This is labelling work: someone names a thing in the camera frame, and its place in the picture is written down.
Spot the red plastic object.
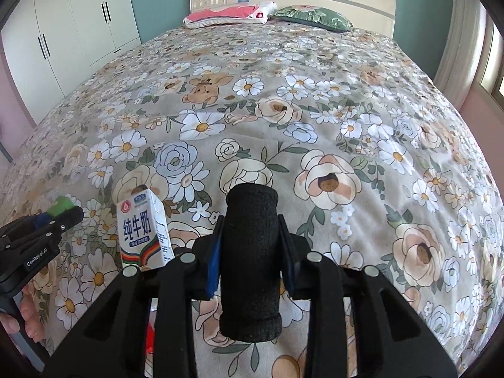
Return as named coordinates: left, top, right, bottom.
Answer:
left=144, top=321, right=158, bottom=359

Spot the black foam cylinder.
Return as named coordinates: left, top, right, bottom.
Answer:
left=218, top=183, right=284, bottom=343

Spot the pink and white pillow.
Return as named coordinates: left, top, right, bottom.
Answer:
left=184, top=1, right=277, bottom=29

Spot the person's left hand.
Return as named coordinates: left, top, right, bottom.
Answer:
left=0, top=285, right=50, bottom=343

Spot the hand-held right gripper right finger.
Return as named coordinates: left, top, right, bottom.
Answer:
left=276, top=215, right=459, bottom=378

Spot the white wardrobe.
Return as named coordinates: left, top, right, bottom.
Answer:
left=0, top=0, right=141, bottom=127

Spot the white curtain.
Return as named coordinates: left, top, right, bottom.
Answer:
left=435, top=0, right=487, bottom=105

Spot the tall white milk carton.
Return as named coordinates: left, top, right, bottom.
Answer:
left=117, top=189, right=175, bottom=272

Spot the window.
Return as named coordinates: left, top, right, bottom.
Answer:
left=478, top=12, right=504, bottom=107

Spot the green floral pillow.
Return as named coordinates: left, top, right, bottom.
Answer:
left=270, top=5, right=354, bottom=32

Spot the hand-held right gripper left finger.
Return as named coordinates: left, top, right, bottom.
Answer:
left=51, top=215, right=227, bottom=378

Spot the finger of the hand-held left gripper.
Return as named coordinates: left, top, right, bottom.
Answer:
left=0, top=213, right=54, bottom=241
left=38, top=206, right=85, bottom=241

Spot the small green toy piece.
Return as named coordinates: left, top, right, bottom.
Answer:
left=49, top=195, right=76, bottom=216

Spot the floral printed blanket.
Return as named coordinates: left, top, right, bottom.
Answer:
left=0, top=18, right=504, bottom=378

